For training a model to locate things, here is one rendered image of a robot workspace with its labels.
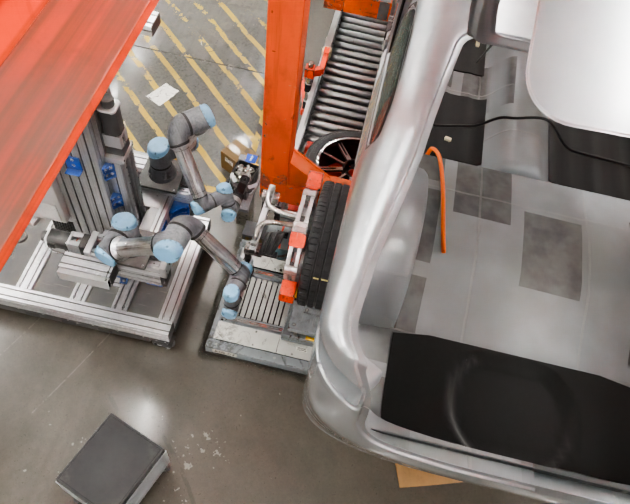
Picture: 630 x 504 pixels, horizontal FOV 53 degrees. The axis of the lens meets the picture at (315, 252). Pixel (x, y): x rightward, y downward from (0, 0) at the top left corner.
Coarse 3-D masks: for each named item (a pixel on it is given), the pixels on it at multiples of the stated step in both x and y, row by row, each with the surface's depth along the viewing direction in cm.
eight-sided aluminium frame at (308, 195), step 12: (312, 192) 308; (300, 204) 303; (312, 204) 304; (300, 216) 301; (312, 216) 345; (300, 228) 296; (288, 252) 299; (300, 252) 299; (288, 264) 300; (300, 264) 344; (288, 276) 339
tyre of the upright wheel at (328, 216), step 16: (320, 192) 305; (336, 192) 304; (320, 208) 296; (336, 208) 298; (320, 224) 293; (336, 224) 293; (320, 240) 292; (336, 240) 292; (304, 256) 294; (320, 256) 292; (304, 272) 295; (320, 272) 295; (304, 288) 301; (320, 288) 299; (304, 304) 314; (320, 304) 309
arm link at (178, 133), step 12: (180, 120) 287; (168, 132) 290; (180, 132) 288; (180, 144) 290; (180, 156) 293; (192, 156) 296; (192, 168) 296; (192, 180) 298; (192, 192) 301; (204, 192) 303; (192, 204) 303; (204, 204) 304; (216, 204) 307
